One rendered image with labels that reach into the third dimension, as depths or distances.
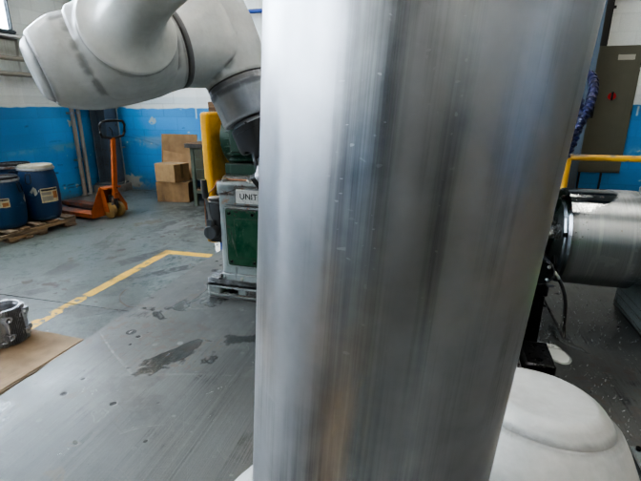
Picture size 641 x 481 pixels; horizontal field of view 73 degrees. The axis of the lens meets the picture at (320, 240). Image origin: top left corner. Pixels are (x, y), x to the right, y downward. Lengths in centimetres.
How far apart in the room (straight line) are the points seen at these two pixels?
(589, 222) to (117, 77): 103
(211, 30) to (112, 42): 14
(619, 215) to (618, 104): 542
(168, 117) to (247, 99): 695
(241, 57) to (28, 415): 78
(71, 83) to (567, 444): 55
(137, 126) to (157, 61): 735
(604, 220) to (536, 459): 93
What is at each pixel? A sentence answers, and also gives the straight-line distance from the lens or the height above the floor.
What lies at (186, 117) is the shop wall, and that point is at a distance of 737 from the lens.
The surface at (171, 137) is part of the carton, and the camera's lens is 729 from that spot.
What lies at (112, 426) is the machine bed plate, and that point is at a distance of 96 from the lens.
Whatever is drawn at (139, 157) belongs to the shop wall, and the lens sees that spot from 794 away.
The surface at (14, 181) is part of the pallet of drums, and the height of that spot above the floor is 61.
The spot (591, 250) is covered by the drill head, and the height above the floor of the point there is 104.
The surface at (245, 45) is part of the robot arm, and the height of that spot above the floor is 144.
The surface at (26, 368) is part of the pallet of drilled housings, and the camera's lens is 261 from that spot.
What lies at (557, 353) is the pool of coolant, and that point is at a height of 80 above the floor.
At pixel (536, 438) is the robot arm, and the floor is 116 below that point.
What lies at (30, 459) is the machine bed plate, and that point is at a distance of 95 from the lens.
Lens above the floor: 137
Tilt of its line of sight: 17 degrees down
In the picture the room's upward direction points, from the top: straight up
